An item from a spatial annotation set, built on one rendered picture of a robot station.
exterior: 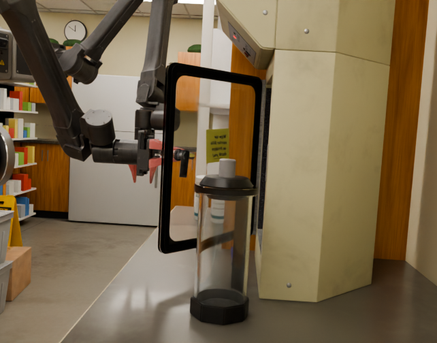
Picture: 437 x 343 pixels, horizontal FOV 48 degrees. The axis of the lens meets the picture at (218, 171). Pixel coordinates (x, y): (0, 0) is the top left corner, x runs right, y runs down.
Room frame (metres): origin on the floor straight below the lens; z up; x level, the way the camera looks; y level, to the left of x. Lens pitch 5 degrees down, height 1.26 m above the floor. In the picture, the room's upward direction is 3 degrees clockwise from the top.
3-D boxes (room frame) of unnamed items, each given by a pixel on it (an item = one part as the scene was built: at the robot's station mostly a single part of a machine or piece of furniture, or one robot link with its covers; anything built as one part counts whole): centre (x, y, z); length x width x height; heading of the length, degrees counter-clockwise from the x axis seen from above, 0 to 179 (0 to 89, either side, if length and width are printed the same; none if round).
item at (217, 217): (0.82, -0.01, 1.06); 0.11 x 0.11 x 0.21
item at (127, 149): (1.12, 0.20, 1.19); 0.07 x 0.07 x 0.10; 88
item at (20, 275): (3.41, 1.52, 0.14); 0.41 x 0.32 x 0.28; 4
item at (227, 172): (0.82, -0.01, 1.18); 0.09 x 0.09 x 0.07
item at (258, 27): (1.07, -0.04, 1.46); 0.32 x 0.12 x 0.10; 178
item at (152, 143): (1.11, 0.13, 1.19); 0.09 x 0.07 x 0.07; 88
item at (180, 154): (1.02, 0.08, 1.18); 0.02 x 0.02 x 0.06; 47
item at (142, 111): (1.38, 0.21, 1.27); 0.07 x 0.06 x 0.07; 60
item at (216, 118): (1.11, 0.01, 1.19); 0.30 x 0.01 x 0.40; 137
